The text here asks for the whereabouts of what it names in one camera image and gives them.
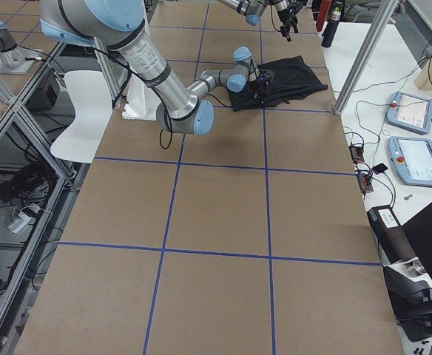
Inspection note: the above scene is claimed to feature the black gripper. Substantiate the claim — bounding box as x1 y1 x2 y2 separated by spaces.
277 1 300 41
250 69 274 107

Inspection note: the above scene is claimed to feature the black graphic t-shirt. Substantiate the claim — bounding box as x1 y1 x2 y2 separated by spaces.
229 55 328 111

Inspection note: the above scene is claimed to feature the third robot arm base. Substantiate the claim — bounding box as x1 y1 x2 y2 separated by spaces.
0 21 43 75

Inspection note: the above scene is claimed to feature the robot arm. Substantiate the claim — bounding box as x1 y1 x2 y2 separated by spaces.
41 0 272 135
218 0 304 41

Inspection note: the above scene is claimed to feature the black water bottle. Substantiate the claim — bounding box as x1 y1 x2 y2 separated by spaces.
321 19 339 48

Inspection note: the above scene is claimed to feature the far teach pendant tablet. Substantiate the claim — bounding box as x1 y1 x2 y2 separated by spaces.
386 91 432 135

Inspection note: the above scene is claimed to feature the teach pendant tablet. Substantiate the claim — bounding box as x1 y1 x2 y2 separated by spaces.
388 136 432 187
386 91 432 135

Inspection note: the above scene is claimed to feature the near teach pendant tablet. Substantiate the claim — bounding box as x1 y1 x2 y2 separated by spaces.
388 136 432 187

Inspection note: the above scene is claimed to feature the white plastic chair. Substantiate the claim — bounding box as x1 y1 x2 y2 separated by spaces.
50 70 113 163

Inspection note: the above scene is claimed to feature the black box with label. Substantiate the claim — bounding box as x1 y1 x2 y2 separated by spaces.
367 205 417 265

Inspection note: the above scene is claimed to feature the white power strip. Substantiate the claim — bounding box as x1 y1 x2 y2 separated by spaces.
7 205 38 234

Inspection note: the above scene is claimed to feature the aluminium frame post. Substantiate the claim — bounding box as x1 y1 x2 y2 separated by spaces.
333 0 398 115

